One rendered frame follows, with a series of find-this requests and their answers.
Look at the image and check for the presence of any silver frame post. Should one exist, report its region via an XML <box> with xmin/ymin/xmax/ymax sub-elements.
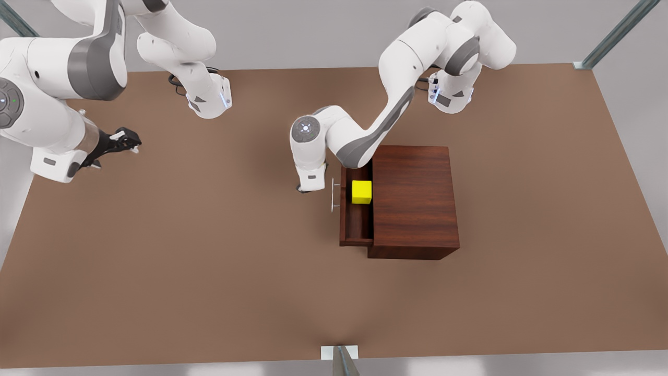
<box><xmin>320</xmin><ymin>345</ymin><xmax>361</xmax><ymax>376</ymax></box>
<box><xmin>572</xmin><ymin>0</ymin><xmax>662</xmax><ymax>71</ymax></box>
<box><xmin>0</xmin><ymin>4</ymin><xmax>41</xmax><ymax>38</ymax></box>

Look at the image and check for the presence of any dark wooden cabinet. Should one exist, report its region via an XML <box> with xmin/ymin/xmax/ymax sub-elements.
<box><xmin>367</xmin><ymin>145</ymin><xmax>461</xmax><ymax>261</ymax></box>

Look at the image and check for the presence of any yellow cube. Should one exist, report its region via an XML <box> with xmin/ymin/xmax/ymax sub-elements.
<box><xmin>351</xmin><ymin>180</ymin><xmax>373</xmax><ymax>205</ymax></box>

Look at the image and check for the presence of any wooden drawer with silver handle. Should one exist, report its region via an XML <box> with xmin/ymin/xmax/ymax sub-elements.
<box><xmin>330</xmin><ymin>161</ymin><xmax>375</xmax><ymax>248</ymax></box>

